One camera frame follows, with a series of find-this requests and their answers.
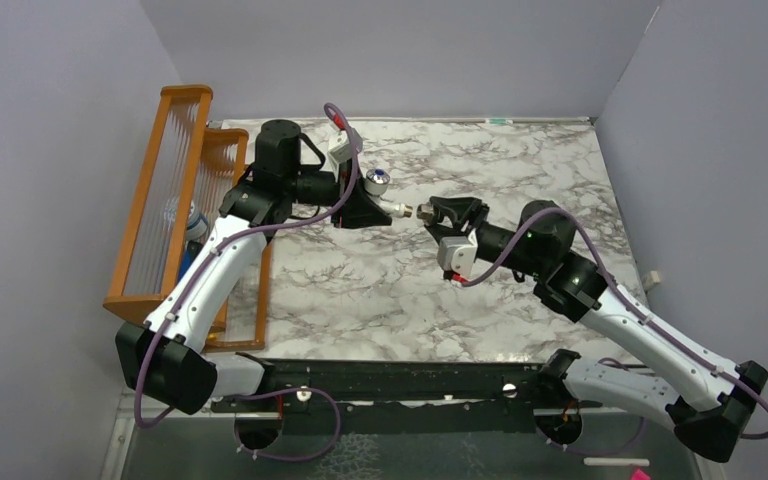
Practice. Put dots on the white plastic water faucet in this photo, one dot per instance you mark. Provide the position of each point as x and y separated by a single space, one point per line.
376 184

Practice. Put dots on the orange wooden dish rack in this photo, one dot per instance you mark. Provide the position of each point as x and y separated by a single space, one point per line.
185 158

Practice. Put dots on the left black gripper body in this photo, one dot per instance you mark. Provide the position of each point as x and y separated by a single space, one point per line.
316 187

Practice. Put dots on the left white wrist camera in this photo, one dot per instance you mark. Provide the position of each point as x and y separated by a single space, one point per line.
339 150

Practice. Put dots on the white chalk stick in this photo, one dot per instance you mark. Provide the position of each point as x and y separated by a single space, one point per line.
616 462

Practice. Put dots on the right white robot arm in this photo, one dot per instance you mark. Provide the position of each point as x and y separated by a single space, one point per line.
703 398

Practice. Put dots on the silver hex nut fitting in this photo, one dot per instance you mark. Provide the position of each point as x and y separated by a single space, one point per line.
426 213

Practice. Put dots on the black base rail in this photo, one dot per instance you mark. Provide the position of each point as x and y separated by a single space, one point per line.
310 397

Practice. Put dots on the pink paper scrap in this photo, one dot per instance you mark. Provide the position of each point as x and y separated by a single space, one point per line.
639 474

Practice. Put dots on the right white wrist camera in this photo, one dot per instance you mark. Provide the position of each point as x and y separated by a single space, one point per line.
457 255

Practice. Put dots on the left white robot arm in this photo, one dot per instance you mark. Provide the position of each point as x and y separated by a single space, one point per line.
163 358

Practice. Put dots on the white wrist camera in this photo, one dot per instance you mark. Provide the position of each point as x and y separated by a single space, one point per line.
339 150
457 255

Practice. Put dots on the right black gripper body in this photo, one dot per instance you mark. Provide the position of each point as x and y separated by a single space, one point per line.
496 237

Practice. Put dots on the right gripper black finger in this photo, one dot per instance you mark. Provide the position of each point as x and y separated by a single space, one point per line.
447 237
461 212

